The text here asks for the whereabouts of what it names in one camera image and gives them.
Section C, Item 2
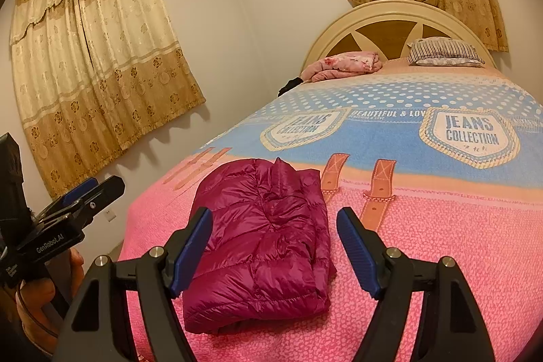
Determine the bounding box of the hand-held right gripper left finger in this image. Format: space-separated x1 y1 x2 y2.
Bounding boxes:
61 207 213 362

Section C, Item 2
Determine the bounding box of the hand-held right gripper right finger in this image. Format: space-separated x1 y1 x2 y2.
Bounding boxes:
336 206 495 362

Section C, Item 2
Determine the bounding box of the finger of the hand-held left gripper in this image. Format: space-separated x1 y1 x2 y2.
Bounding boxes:
36 176 98 224
68 175 126 233

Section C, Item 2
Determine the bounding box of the magenta puffer jacket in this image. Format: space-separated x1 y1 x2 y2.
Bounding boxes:
183 157 338 335

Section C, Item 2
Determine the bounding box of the person's left hand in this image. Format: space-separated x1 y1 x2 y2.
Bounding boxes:
15 247 86 335

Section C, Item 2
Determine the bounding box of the bed with jeans-print cover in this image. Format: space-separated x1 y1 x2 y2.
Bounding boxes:
114 71 543 362

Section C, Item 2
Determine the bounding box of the wide beige floral curtain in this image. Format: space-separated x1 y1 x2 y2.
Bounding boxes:
9 0 207 199

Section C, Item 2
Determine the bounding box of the dark cloth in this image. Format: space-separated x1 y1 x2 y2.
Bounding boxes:
278 77 304 97

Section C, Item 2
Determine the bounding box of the peach bed sheet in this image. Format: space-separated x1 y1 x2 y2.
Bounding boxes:
377 59 501 79

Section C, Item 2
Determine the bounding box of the pink floral folded blanket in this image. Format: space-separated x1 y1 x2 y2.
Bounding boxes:
301 52 382 83

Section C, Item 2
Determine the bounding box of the striped pillow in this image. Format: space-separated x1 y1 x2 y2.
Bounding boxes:
407 37 486 68

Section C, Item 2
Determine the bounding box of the cream wooden headboard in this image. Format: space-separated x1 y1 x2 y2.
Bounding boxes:
303 0 495 68

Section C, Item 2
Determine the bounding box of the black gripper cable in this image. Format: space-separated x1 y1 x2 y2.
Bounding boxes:
17 294 64 348

